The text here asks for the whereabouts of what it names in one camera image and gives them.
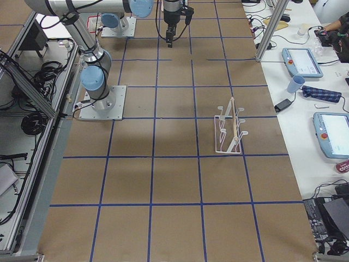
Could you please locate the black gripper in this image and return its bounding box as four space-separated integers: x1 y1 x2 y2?
163 0 181 48

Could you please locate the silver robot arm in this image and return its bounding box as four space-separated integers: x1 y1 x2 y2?
26 1 153 112

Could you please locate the blue cup on desk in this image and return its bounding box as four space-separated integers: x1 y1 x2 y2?
286 75 305 93

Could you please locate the teach pendant far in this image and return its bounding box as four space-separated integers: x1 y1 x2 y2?
281 48 323 79

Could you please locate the teach pendant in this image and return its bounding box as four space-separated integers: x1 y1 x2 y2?
313 112 348 159
281 48 323 79

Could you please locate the black power adapter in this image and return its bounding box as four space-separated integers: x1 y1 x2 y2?
274 99 293 113

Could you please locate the person at desk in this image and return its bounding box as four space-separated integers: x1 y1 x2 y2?
314 13 348 63

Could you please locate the blue plaid folded umbrella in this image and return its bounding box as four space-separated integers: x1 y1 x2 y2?
302 86 342 103

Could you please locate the teach pendant near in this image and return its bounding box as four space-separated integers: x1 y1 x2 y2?
313 112 348 159

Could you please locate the aluminium frame post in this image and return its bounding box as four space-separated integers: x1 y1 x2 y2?
255 0 288 62

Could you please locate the white wire cup rack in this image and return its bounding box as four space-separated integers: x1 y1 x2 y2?
214 97 249 154

